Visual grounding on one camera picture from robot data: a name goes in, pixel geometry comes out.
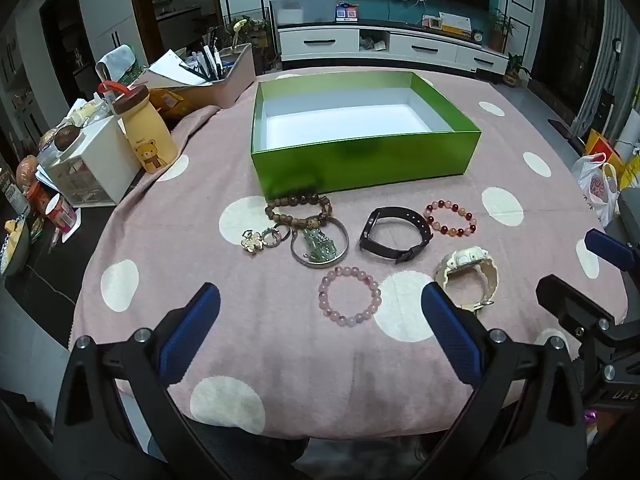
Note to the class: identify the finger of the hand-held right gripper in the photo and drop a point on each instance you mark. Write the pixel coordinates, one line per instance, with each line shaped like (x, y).
(570, 305)
(607, 250)

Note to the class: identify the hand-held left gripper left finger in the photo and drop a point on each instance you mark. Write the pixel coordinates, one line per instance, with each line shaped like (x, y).
(192, 330)

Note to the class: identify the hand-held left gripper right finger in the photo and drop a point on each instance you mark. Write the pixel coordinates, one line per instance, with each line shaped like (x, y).
(450, 330)

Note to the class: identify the white digital watch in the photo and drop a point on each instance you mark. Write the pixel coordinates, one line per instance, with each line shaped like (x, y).
(462, 261)

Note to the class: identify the black fitness band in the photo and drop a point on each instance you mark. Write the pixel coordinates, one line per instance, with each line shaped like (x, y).
(385, 250)

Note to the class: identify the green jade pendant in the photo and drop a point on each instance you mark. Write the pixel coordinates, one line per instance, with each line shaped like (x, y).
(315, 247)

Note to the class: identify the green cardboard box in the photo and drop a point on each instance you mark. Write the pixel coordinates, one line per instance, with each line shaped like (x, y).
(360, 165)

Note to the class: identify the white plastic bag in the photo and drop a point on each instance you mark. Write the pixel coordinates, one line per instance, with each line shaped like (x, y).
(597, 185)

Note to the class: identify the pink polka dot blanket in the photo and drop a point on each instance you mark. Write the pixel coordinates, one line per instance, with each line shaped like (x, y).
(280, 355)

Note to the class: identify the yellow paper bag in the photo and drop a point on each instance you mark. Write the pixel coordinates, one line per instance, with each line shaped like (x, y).
(600, 146)

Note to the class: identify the silver bangle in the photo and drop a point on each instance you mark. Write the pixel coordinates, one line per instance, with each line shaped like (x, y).
(344, 251)

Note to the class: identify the red label cup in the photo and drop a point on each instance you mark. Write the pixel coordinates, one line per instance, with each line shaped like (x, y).
(61, 212)

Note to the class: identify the yellow bear bottle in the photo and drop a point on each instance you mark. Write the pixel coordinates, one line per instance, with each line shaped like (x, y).
(150, 145)

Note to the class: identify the white storage box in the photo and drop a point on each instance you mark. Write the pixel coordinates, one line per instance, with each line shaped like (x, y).
(107, 155)

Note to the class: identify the metal bowl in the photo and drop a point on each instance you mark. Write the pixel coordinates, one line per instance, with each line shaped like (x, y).
(14, 252)

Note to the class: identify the small potted plant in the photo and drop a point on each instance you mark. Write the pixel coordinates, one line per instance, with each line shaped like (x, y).
(512, 75)

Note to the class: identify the brown round pastry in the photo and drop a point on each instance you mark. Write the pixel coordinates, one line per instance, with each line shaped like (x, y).
(65, 137)

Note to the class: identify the orange snack packet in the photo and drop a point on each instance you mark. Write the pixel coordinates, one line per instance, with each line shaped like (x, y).
(167, 99)

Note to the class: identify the tall potted plant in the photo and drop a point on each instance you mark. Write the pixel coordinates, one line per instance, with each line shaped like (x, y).
(500, 35)

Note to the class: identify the pack of cream bottles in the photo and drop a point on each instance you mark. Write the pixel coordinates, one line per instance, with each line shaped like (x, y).
(85, 112)

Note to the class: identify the black alarm clock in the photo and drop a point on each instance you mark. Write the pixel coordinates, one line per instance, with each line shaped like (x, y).
(477, 35)

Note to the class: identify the pink desk organizer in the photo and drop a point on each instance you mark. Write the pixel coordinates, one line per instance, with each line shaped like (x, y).
(235, 80)

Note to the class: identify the green packet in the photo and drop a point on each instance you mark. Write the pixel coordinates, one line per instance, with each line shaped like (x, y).
(132, 75)

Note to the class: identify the white papers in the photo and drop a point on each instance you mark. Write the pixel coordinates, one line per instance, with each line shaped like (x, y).
(167, 67)

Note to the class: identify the bunch of pens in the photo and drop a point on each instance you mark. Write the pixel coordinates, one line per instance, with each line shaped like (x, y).
(210, 62)

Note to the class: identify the white yellow box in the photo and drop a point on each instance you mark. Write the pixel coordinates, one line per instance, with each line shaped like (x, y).
(456, 24)

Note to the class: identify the rolled pale cloth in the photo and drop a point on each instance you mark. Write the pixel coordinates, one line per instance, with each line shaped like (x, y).
(117, 60)

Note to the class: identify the small pink white device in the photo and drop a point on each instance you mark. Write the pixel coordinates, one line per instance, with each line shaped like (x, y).
(432, 22)

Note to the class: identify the dark planter with plants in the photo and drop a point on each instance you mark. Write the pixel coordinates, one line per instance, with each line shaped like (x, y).
(252, 30)

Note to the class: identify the white tv cabinet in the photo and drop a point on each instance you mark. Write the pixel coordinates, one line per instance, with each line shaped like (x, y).
(320, 42)

